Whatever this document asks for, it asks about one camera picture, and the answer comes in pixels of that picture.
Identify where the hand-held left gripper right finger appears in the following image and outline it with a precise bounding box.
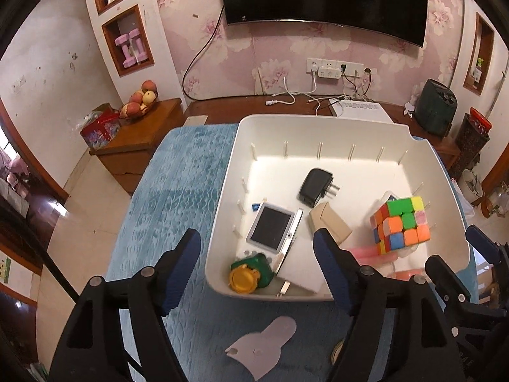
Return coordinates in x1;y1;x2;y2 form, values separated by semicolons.
313;227;466;382

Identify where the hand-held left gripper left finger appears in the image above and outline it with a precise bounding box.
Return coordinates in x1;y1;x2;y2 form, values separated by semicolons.
48;229;202;382

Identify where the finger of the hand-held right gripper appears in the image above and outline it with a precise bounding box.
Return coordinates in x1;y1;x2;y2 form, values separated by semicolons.
425;255;478;343
466;225;509;265

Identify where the round pink bottle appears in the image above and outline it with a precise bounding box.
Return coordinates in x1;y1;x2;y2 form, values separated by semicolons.
392;270;427;285

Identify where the white device with dark screen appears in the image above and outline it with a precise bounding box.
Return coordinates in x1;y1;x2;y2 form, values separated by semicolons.
246;202;297;253

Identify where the multicoloured puzzle cube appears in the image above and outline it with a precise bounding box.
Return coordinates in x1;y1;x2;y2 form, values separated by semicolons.
370;196;432;255

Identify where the green perfume bottle gold cap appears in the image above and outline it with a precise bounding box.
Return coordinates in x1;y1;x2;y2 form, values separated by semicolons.
228;252;276;295

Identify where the black charger plug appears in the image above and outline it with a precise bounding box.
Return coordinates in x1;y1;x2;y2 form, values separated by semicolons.
298;168;342;209

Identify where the white plastic storage bin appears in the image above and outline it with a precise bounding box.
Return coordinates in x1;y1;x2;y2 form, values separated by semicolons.
205;114;476;302

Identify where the small cardboard box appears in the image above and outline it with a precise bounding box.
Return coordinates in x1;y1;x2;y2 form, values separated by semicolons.
309;202;353;244

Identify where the white bucket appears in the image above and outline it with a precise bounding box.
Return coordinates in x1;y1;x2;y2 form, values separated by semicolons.
461;169;484;203

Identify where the blue plush mat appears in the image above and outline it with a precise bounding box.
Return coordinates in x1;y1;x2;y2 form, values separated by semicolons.
104;123;478;382

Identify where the dark basket with red lid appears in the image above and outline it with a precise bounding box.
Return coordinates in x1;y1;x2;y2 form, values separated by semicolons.
454;107;491;160

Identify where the white rabbit-shaped plastic piece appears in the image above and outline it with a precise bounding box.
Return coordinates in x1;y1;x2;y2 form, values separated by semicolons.
225;316;297;380

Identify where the black stand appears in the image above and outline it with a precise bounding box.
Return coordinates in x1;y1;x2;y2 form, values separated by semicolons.
0;207;82;307

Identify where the wooden side cabinet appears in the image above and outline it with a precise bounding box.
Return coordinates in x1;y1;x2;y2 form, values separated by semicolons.
89;99;185;197

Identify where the dark green appliance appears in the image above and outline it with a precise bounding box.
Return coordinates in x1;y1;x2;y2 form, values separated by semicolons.
414;79;459;138

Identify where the white router box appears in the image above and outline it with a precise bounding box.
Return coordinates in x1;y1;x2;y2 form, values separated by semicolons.
329;99;392;125

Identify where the red patterned box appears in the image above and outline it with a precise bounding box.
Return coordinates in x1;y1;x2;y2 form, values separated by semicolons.
80;105;122;151

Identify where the long wooden television cabinet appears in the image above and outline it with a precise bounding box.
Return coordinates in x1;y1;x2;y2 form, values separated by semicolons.
185;95;464;172

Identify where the green and white carton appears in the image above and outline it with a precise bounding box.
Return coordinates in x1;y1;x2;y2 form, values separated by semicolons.
471;58;485;88

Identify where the bowl of fruit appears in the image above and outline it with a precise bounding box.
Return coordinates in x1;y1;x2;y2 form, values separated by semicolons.
119;80;159;121

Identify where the pink dumbbell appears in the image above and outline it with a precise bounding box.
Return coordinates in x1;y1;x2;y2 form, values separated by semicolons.
115;34;136;67
129;30;149;63

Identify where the white cable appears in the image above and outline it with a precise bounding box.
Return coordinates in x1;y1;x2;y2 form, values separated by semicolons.
266;75;319;107

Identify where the black power cable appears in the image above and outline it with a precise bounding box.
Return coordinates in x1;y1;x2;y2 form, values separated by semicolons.
341;64;374;101

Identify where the white wall socket panel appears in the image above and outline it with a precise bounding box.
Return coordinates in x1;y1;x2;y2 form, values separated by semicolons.
306;58;364;73

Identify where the black television cable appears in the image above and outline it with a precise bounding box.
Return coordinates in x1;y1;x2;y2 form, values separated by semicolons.
182;6;225;100

